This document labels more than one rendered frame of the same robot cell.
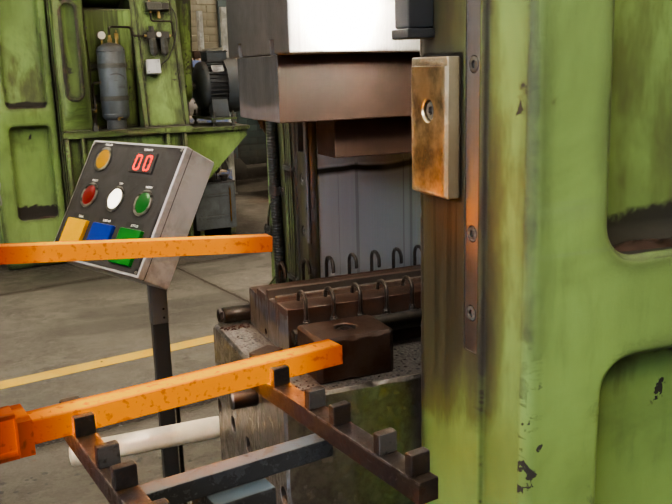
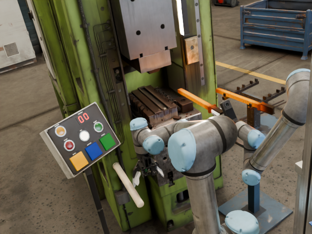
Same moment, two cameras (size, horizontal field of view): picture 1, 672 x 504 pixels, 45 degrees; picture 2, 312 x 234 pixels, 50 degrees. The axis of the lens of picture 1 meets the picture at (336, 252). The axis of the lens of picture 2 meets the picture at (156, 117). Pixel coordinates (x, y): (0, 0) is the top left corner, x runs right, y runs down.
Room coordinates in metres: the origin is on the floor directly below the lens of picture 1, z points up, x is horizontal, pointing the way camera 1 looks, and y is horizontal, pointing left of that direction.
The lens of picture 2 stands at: (1.24, 1.99, 1.98)
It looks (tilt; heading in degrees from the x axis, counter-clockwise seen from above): 29 degrees down; 272
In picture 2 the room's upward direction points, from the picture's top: 9 degrees counter-clockwise
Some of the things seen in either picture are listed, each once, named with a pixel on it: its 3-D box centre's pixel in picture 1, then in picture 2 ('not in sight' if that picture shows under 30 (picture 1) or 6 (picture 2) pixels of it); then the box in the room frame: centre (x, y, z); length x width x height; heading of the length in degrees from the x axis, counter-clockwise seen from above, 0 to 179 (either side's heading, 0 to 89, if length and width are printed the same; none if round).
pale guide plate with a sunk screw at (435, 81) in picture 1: (435, 126); (191, 50); (1.02, -0.13, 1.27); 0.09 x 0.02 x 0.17; 23
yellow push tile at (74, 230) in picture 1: (74, 235); (78, 161); (1.72, 0.56, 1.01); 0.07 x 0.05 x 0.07; 48
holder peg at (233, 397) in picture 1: (243, 398); not in sight; (1.13, 0.14, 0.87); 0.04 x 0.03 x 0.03; 113
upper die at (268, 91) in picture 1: (381, 84); (141, 53); (1.34, -0.08, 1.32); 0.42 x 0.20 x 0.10; 113
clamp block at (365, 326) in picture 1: (345, 348); (183, 104); (1.12, -0.01, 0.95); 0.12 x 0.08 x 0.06; 113
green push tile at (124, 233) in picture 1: (127, 247); (107, 141); (1.59, 0.42, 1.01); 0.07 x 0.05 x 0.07; 48
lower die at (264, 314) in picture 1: (384, 297); (150, 103); (1.34, -0.08, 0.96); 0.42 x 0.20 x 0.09; 113
